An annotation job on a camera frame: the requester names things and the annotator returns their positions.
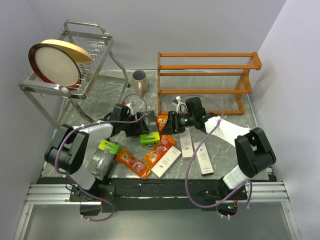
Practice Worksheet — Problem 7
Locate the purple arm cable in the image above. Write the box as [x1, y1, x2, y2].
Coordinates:
[184, 94, 253, 219]
[54, 93, 148, 222]

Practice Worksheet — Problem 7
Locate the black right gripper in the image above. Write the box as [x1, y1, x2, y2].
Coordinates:
[160, 110, 196, 135]

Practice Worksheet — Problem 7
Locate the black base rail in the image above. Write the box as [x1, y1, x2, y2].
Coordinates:
[36, 176, 248, 217]

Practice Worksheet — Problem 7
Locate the black green razor box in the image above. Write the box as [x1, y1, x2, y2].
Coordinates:
[139, 110, 161, 147]
[86, 140, 121, 182]

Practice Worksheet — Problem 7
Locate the steel dish rack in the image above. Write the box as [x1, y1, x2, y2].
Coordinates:
[18, 19, 130, 128]

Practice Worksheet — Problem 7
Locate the tan wooden plate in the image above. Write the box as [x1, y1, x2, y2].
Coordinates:
[41, 39, 93, 64]

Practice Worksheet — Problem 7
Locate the orange razor pack middle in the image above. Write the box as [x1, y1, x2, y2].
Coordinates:
[143, 135, 176, 166]

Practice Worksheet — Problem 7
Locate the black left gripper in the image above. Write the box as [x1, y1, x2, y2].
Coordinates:
[120, 112, 150, 137]

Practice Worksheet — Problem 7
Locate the orange razor pack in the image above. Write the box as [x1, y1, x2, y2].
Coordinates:
[156, 115, 168, 133]
[143, 135, 176, 166]
[115, 148, 152, 179]

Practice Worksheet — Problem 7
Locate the orange razor pack upper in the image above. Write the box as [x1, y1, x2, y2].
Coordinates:
[156, 115, 168, 133]

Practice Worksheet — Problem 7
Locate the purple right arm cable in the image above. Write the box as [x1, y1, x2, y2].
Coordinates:
[184, 94, 253, 219]

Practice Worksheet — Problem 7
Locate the orange razor pack lower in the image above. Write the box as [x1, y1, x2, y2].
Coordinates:
[115, 148, 152, 179]

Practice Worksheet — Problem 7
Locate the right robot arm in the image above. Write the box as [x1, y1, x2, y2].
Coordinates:
[162, 95, 277, 199]

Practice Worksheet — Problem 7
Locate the white box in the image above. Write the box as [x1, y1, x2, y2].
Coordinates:
[179, 127, 194, 158]
[151, 146, 182, 178]
[196, 143, 214, 176]

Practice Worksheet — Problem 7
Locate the white box right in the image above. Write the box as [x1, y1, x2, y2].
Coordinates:
[196, 143, 214, 176]

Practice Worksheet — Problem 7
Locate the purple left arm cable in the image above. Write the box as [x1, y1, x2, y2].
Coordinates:
[54, 93, 148, 222]

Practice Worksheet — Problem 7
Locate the orange wooden shelf rack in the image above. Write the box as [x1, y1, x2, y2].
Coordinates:
[157, 52, 262, 115]

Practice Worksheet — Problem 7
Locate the white box left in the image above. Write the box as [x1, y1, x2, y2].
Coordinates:
[151, 146, 182, 178]

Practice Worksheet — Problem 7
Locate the pink mug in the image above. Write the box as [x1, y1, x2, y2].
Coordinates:
[132, 70, 148, 96]

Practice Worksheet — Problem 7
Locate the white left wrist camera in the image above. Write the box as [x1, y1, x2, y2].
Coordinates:
[121, 101, 135, 115]

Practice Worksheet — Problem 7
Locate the red rimmed white plate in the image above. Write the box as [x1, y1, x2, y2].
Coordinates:
[28, 43, 81, 91]

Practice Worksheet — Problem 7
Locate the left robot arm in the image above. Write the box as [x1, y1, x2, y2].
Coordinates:
[44, 103, 148, 201]

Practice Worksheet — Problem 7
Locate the aluminium frame rail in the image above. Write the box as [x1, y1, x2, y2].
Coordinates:
[13, 184, 99, 240]

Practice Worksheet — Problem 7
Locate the white box middle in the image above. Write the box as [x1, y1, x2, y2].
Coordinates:
[179, 127, 194, 158]

